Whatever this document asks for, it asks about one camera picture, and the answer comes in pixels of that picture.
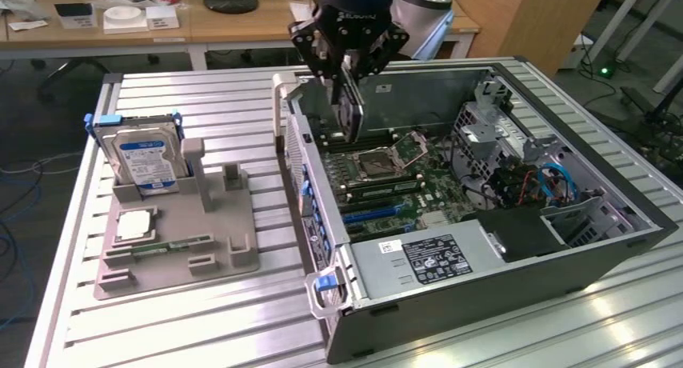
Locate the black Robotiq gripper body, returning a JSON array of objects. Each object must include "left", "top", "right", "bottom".
[{"left": 309, "top": 0, "right": 398, "bottom": 58}]

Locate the graphics card with metal bracket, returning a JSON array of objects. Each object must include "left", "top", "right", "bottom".
[{"left": 331, "top": 54, "right": 369, "bottom": 144}]

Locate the black round monitor base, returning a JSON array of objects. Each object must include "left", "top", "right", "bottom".
[{"left": 202, "top": 0, "right": 261, "bottom": 15}]

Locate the black RAM slot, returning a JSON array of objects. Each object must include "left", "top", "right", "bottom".
[
  {"left": 321, "top": 138, "right": 401, "bottom": 152},
  {"left": 318, "top": 129, "right": 399, "bottom": 141}
]

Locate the metal socket cover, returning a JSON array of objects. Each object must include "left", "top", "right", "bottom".
[{"left": 393, "top": 130, "right": 431, "bottom": 163}]

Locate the metal disk bay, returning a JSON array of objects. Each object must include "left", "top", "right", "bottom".
[{"left": 451, "top": 78, "right": 537, "bottom": 178}]

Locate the wooden cabinet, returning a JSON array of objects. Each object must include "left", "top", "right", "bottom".
[{"left": 446, "top": 0, "right": 614, "bottom": 78}]

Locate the plain white box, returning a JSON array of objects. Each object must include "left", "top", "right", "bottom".
[{"left": 145, "top": 5, "right": 179, "bottom": 31}]

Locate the CPU socket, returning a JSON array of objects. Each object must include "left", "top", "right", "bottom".
[{"left": 350, "top": 147, "right": 401, "bottom": 182}]

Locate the white round holder box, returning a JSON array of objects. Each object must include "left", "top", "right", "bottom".
[{"left": 102, "top": 6, "right": 153, "bottom": 35}]

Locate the white power adapter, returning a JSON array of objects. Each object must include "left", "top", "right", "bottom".
[{"left": 567, "top": 35, "right": 597, "bottom": 71}]

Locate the green motherboard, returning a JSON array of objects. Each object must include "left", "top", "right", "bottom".
[{"left": 318, "top": 127, "right": 485, "bottom": 245}]

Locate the green RAM stick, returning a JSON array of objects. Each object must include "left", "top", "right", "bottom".
[
  {"left": 345, "top": 178, "right": 422, "bottom": 198},
  {"left": 127, "top": 242, "right": 195, "bottom": 261}
]

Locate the wooden desk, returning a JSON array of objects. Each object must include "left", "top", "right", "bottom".
[{"left": 0, "top": 0, "right": 482, "bottom": 61}]

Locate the black expansion slot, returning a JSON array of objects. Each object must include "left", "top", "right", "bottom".
[{"left": 339, "top": 198, "right": 398, "bottom": 215}]

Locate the hard disk with blue label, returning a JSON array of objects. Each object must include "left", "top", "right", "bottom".
[{"left": 94, "top": 118, "right": 181, "bottom": 197}]

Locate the blue expansion slot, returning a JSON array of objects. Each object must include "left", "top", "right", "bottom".
[{"left": 341, "top": 207, "right": 406, "bottom": 226}]

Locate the white box with black top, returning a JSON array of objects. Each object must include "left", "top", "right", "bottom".
[{"left": 53, "top": 2, "right": 101, "bottom": 30}]

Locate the black office chair base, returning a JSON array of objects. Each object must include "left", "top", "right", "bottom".
[{"left": 30, "top": 54, "right": 163, "bottom": 103}]

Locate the blue plastic disk carrier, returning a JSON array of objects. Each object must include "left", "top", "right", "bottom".
[{"left": 81, "top": 108, "right": 187, "bottom": 185}]

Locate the black regulatory label sticker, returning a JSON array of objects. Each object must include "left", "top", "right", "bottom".
[{"left": 302, "top": 218, "right": 329, "bottom": 266}]

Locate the grey plastic parts rack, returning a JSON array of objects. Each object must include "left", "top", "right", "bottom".
[{"left": 94, "top": 138, "right": 263, "bottom": 303}]

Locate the white paper label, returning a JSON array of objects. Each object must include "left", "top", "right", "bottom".
[{"left": 7, "top": 19, "right": 51, "bottom": 31}]

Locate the silver CPU chip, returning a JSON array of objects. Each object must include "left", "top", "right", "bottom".
[{"left": 115, "top": 211, "right": 154, "bottom": 242}]

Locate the silver power supply unit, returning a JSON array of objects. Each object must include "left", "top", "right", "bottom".
[{"left": 347, "top": 219, "right": 507, "bottom": 300}]

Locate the dark grey PC case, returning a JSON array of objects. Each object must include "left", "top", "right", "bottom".
[{"left": 281, "top": 62, "right": 681, "bottom": 365}]

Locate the black wire bundle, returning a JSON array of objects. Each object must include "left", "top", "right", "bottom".
[{"left": 451, "top": 135, "right": 506, "bottom": 211}]

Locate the blue data wire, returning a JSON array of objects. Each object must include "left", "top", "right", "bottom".
[{"left": 537, "top": 163, "right": 582, "bottom": 204}]

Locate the white table frame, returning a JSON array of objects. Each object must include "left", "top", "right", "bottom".
[{"left": 585, "top": 0, "right": 683, "bottom": 94}]

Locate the grey case latch handle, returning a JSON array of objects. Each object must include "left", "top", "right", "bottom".
[{"left": 302, "top": 266, "right": 353, "bottom": 319}]

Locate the blue floor cable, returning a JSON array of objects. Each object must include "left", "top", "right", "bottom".
[{"left": 0, "top": 174, "right": 46, "bottom": 330}]

